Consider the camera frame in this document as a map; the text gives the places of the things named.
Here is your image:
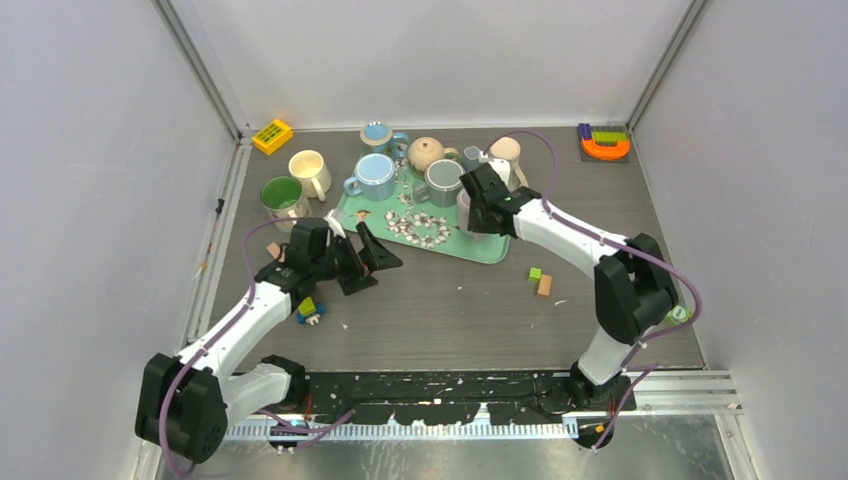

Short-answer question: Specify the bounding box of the wooden block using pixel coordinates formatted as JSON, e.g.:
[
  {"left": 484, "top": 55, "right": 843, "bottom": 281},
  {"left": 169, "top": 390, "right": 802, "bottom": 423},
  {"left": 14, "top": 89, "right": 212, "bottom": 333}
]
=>
[{"left": 536, "top": 274, "right": 553, "bottom": 297}]

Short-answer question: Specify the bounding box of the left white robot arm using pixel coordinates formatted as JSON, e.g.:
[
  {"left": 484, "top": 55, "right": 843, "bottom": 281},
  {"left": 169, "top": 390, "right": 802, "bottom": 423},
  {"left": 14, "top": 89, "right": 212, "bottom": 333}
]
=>
[{"left": 134, "top": 210, "right": 403, "bottom": 464}]

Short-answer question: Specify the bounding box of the blue mug behind tray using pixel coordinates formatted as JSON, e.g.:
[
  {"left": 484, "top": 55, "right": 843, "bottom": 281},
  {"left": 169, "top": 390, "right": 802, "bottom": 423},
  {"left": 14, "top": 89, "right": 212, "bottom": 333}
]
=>
[{"left": 359, "top": 121, "right": 410, "bottom": 160}]

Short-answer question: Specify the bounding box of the green cube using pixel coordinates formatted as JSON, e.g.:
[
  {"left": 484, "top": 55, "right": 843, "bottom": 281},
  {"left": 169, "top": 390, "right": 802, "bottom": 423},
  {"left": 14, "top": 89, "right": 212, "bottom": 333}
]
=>
[{"left": 528, "top": 267, "right": 542, "bottom": 282}]

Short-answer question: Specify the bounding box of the grey mug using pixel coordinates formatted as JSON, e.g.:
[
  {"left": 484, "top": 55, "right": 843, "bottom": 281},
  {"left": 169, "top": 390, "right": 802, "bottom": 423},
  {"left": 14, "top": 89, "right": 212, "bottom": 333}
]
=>
[{"left": 412, "top": 159, "right": 465, "bottom": 208}]

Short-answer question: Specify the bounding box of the cream plain mug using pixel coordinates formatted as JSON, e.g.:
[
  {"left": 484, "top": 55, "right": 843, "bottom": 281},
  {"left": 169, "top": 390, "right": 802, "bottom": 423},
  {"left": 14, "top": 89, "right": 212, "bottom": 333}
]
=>
[{"left": 288, "top": 150, "right": 332, "bottom": 202}]

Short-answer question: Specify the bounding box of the small tan block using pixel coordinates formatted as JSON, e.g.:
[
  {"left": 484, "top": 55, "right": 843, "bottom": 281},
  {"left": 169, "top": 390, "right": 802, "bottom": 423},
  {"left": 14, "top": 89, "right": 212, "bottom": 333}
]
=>
[{"left": 266, "top": 243, "right": 283, "bottom": 260}]

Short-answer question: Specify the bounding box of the small blue-grey cup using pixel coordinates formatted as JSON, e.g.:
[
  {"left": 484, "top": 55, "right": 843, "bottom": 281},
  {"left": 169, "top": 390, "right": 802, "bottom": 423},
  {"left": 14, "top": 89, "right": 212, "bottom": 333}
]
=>
[{"left": 460, "top": 146, "right": 481, "bottom": 173}]

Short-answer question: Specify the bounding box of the cream floral mug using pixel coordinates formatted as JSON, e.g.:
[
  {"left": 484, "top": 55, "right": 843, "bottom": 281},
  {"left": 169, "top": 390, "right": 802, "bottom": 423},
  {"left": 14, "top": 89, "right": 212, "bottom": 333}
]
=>
[{"left": 260, "top": 176, "right": 312, "bottom": 233}]

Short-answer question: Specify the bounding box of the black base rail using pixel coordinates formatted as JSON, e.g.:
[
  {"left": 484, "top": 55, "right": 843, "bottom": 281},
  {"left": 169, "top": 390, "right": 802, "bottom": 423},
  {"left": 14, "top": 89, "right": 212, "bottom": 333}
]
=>
[{"left": 267, "top": 370, "right": 636, "bottom": 426}]

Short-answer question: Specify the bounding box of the toy brick car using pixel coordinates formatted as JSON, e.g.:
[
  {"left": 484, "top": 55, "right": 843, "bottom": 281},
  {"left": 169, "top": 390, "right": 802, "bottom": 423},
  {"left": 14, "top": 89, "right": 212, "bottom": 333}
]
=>
[{"left": 296, "top": 297, "right": 325, "bottom": 326}]

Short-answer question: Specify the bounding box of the lilac mug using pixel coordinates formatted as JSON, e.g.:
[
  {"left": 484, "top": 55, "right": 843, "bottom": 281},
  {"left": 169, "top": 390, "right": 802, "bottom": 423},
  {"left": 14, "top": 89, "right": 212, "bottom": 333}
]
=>
[{"left": 456, "top": 189, "right": 483, "bottom": 242}]

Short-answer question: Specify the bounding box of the yellow toy block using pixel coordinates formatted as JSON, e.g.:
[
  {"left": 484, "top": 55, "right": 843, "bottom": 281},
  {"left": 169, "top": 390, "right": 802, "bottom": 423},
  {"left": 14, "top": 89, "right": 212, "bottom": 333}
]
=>
[{"left": 252, "top": 119, "right": 293, "bottom": 155}]

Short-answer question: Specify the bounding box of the tall floral mug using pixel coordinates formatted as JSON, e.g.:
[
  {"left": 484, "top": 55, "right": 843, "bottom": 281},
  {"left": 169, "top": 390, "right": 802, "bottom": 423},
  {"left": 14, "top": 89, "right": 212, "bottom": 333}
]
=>
[{"left": 488, "top": 136, "right": 529, "bottom": 190}]

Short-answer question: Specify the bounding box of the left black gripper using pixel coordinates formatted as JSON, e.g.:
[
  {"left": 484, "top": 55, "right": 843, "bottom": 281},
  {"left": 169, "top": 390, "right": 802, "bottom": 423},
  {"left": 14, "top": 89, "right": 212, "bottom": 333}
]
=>
[{"left": 311, "top": 223, "right": 401, "bottom": 296}]

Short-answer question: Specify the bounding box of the green floral tray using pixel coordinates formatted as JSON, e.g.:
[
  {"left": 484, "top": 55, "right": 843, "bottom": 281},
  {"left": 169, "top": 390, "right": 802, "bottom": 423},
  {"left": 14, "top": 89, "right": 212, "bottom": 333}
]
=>
[{"left": 338, "top": 166, "right": 509, "bottom": 264}]

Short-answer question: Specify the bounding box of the beige teapot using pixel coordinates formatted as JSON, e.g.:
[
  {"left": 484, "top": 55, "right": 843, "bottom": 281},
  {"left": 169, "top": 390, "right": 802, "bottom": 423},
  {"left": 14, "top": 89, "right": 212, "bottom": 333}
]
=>
[{"left": 407, "top": 137, "right": 461, "bottom": 178}]

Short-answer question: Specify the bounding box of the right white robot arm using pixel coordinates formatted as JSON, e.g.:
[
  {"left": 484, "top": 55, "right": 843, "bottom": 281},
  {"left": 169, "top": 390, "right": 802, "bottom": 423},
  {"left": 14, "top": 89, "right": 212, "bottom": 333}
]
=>
[{"left": 460, "top": 164, "right": 678, "bottom": 411}]

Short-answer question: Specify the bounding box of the orange and green toy stack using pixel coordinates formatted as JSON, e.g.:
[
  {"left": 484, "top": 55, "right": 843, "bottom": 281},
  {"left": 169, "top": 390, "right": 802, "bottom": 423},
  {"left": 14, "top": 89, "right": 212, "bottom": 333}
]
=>
[{"left": 577, "top": 123, "right": 632, "bottom": 163}]

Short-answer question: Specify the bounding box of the light blue mug on tray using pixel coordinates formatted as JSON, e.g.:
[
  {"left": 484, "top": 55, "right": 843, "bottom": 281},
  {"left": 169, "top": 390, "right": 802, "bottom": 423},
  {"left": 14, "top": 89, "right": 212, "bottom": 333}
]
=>
[{"left": 343, "top": 153, "right": 396, "bottom": 202}]

